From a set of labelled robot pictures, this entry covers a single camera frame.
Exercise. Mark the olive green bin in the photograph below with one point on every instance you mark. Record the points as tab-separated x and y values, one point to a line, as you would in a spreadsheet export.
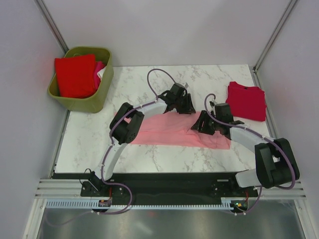
94	103

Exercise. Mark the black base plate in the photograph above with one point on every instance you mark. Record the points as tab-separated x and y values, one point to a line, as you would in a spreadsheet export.
179	188

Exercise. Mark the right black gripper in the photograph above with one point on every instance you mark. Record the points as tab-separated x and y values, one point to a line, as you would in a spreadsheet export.
203	117

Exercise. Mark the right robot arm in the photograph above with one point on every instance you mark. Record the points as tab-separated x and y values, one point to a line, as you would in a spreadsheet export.
275	164

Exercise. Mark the aluminium corner post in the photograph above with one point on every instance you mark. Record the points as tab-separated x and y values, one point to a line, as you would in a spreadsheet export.
52	25
276	32

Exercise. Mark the white slotted cable duct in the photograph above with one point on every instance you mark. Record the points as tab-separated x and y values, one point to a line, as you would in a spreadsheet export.
99	204

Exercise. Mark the left aluminium corner post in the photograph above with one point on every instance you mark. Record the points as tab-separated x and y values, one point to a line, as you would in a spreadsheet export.
52	25

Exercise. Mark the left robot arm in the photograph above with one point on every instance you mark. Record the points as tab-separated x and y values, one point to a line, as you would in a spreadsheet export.
127	122

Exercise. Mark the crimson t shirt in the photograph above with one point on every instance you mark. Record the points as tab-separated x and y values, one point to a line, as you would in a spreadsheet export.
246	102

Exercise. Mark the magenta shirt in bin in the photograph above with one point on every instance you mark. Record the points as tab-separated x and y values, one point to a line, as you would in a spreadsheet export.
96	76

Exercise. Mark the aluminium rail frame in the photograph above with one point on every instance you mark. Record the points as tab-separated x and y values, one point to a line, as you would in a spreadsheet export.
207	86

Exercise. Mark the right aluminium corner post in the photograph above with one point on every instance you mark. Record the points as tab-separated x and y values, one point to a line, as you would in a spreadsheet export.
276	32

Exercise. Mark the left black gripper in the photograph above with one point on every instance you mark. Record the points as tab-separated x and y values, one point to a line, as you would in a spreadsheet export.
188	108

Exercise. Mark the white cloth in bin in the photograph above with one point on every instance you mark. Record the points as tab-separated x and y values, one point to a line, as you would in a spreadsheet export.
101	73

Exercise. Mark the light pink t shirt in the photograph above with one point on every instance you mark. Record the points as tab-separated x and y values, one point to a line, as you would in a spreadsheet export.
174	129

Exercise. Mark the bright red folded shirt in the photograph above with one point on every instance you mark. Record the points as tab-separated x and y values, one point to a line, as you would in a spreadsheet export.
75	76

